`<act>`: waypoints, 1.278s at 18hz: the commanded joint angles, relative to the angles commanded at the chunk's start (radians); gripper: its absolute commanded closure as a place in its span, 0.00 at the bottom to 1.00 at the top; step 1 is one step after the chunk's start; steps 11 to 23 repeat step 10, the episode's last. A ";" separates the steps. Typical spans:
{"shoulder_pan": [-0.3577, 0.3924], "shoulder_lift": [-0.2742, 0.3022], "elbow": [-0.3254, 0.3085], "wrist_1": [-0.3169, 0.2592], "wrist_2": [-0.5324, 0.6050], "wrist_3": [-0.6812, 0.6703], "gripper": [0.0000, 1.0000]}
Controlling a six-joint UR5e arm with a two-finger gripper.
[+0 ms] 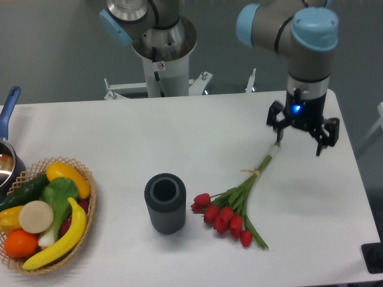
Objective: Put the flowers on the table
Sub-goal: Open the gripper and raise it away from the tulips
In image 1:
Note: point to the red tulip bouquet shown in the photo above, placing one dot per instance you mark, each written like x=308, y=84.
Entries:
x=227, y=211

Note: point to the white frame at right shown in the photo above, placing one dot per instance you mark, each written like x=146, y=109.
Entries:
x=371, y=136

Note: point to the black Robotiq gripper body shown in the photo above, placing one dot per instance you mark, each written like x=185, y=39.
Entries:
x=304, y=114

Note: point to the woven wicker basket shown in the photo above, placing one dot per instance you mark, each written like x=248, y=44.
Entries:
x=35, y=170

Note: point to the orange fruit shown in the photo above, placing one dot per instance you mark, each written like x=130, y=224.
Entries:
x=20, y=244

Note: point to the green cucumber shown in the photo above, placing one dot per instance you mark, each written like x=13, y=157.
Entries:
x=29, y=191

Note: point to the beige round disc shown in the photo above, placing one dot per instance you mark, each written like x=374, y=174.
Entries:
x=36, y=217

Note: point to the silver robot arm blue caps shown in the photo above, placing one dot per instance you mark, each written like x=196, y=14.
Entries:
x=304, y=32

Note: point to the black device at edge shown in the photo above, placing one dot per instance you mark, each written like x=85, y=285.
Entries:
x=372, y=254

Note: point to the yellow banana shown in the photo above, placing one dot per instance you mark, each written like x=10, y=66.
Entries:
x=64, y=244

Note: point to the yellow bell pepper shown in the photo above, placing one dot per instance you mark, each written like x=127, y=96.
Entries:
x=10, y=219

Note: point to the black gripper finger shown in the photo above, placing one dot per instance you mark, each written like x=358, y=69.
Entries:
x=278, y=125
x=326, y=134

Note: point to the yellow squash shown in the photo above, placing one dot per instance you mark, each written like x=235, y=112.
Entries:
x=63, y=170

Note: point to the blue handled saucepan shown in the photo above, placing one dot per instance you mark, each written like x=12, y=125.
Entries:
x=11, y=164

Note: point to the green bok choy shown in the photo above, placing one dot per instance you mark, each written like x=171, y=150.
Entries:
x=56, y=195

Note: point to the dark grey ribbed vase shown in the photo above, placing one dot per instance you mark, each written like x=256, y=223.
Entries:
x=165, y=197

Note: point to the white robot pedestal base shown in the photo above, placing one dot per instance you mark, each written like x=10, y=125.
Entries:
x=162, y=79

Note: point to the red purple vegetable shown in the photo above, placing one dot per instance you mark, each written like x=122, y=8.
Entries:
x=67, y=223

